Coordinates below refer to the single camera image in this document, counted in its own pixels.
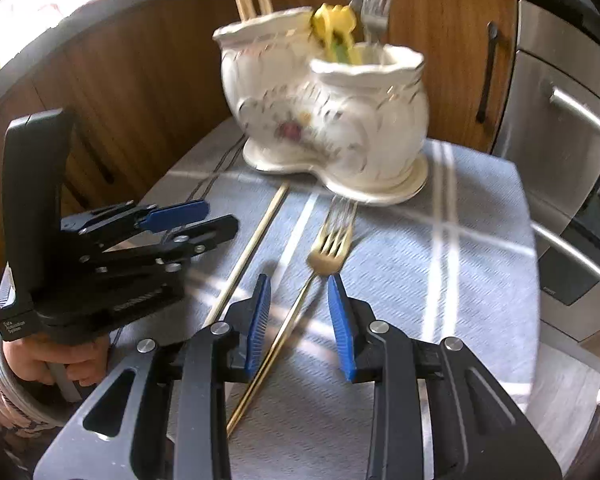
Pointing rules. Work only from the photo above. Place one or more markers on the lower steel oven handle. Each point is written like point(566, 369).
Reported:
point(566, 249)

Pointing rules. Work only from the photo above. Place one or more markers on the yellow plastic utensil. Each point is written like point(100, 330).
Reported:
point(333, 27)

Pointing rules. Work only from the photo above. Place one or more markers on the black cabinet door handle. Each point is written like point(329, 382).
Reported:
point(493, 33)

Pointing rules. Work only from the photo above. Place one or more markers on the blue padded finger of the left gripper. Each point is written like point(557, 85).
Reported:
point(168, 218)

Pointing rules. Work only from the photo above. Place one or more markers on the white ceramic double utensil holder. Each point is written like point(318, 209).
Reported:
point(359, 129)

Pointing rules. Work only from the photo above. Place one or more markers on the person's left hand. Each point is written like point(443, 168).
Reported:
point(28, 358)

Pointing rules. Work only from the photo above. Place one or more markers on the plaid sleeve forearm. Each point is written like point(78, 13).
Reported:
point(20, 413)

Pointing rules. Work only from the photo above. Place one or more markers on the steel oven handle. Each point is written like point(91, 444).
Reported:
point(566, 249)
point(563, 100)

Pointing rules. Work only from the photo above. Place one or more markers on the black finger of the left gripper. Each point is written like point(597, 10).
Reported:
point(201, 237)

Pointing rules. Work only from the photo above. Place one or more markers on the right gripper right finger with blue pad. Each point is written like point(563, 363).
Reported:
point(372, 350)

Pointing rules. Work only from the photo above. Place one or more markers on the stainless steel oven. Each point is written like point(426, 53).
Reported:
point(558, 159)

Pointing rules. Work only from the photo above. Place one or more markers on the silver metal fork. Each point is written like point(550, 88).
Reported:
point(375, 19)

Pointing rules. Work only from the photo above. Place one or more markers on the gold metal fork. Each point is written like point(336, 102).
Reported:
point(327, 256)

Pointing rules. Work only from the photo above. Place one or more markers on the grey plaid table cloth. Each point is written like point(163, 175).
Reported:
point(458, 259)

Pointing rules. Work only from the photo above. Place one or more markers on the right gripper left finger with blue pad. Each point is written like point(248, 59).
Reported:
point(229, 350)

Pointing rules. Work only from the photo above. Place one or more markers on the upper steel oven handle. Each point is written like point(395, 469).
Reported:
point(563, 100)

